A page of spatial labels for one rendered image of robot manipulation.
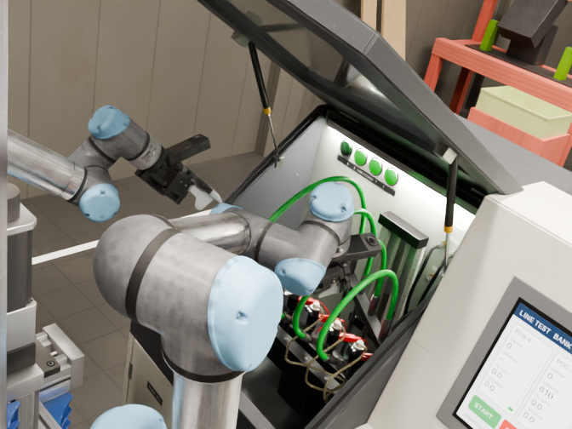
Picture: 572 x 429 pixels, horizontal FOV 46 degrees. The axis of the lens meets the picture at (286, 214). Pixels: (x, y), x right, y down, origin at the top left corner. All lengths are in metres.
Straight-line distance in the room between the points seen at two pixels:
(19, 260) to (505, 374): 0.91
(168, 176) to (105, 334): 1.77
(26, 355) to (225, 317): 0.55
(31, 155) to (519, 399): 1.02
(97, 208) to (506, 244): 0.80
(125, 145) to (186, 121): 3.24
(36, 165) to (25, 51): 2.61
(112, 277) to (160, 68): 3.67
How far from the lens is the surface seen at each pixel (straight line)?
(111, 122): 1.43
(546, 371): 1.38
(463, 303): 1.45
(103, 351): 3.16
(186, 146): 1.55
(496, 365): 1.42
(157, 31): 4.29
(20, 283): 1.11
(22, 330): 1.17
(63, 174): 1.32
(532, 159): 1.88
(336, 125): 1.90
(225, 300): 0.71
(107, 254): 0.78
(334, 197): 1.14
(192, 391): 0.84
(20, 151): 1.30
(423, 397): 1.53
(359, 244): 1.33
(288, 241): 1.12
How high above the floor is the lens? 2.08
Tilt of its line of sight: 28 degrees down
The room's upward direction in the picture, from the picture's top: 13 degrees clockwise
